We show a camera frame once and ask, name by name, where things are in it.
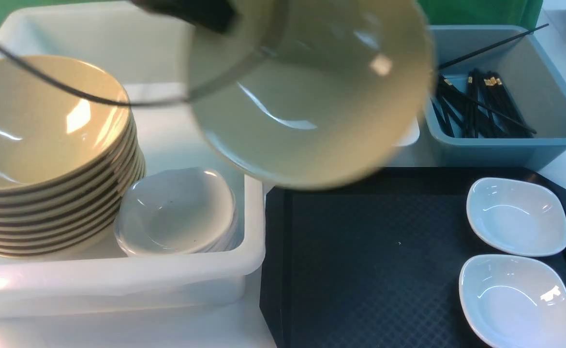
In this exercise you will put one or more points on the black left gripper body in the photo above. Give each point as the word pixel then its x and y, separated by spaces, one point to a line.
pixel 216 15

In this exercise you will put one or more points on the yellow noodle bowl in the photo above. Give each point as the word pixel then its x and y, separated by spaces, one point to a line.
pixel 312 93

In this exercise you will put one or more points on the white sauce dish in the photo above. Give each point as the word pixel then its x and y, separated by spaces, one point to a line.
pixel 513 302
pixel 517 217

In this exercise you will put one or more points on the top stacked yellow bowl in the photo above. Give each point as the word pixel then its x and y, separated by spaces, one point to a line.
pixel 47 134

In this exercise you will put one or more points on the large white plastic bin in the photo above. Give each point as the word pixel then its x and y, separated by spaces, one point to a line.
pixel 143 52

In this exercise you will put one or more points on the stack of white sauce dishes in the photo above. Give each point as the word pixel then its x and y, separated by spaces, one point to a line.
pixel 182 211

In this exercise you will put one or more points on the stack of yellow bowls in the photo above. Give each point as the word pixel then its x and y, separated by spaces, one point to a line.
pixel 64 212

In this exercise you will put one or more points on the white spoon bin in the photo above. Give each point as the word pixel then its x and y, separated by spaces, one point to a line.
pixel 411 136

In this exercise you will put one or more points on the pile of black chopsticks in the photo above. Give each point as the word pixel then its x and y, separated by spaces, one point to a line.
pixel 478 106

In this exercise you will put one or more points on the blue-grey chopstick bin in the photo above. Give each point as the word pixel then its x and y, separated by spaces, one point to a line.
pixel 539 92

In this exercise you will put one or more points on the black serving tray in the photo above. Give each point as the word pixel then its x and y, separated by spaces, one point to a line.
pixel 375 264

